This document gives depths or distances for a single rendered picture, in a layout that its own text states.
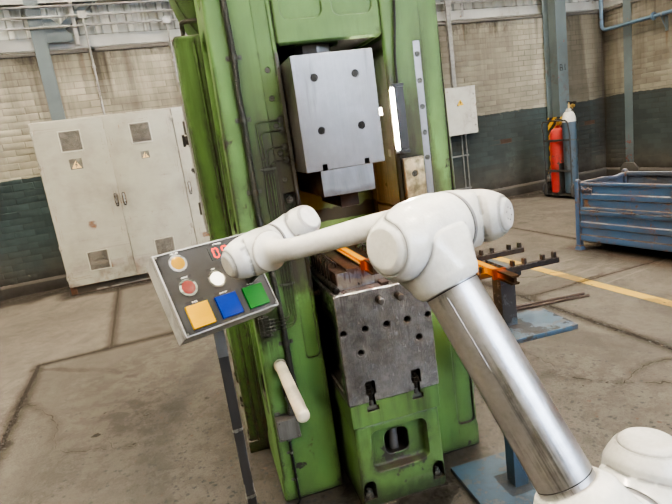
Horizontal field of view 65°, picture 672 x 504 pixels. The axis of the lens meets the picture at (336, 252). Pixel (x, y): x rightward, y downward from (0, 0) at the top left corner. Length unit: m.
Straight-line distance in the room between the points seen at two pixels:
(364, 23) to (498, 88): 7.69
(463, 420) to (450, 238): 1.76
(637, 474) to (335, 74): 1.47
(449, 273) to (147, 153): 6.35
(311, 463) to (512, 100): 8.30
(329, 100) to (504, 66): 8.06
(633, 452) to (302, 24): 1.67
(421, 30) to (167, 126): 5.23
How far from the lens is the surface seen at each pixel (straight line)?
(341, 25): 2.14
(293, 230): 1.41
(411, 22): 2.23
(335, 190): 1.93
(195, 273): 1.73
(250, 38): 2.06
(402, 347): 2.09
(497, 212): 1.03
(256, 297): 1.76
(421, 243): 0.88
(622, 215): 5.59
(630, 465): 1.13
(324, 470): 2.45
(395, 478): 2.34
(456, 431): 2.61
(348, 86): 1.96
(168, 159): 7.11
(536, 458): 0.97
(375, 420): 2.17
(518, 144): 9.99
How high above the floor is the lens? 1.48
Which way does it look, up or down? 12 degrees down
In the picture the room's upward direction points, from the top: 8 degrees counter-clockwise
